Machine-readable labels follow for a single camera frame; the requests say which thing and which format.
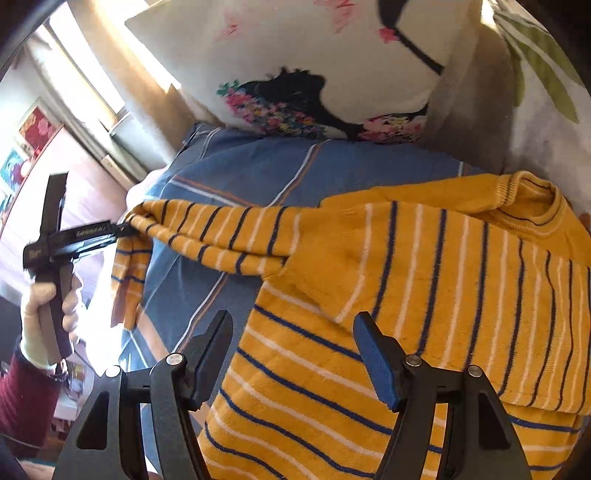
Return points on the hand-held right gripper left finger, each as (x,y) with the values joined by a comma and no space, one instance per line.
(213,350)

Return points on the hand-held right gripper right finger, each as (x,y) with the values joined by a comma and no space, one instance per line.
(376,360)

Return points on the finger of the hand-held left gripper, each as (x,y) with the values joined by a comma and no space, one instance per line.
(127,228)

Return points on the yellow striped sweater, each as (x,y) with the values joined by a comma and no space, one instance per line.
(369,323)

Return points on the person's left forearm red sleeve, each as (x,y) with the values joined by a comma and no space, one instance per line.
(25,406)

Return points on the person's left hand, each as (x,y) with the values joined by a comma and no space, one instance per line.
(39,300)

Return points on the blue striped bed sheet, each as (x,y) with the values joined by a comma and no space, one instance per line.
(258,175)

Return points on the window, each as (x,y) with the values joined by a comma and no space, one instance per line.
(87,69)

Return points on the white floral pillow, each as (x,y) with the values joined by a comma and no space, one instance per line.
(300,64)

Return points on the white leaf-pattern pillow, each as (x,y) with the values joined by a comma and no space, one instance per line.
(540,83)

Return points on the red flower wall picture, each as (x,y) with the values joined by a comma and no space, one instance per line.
(38,127)

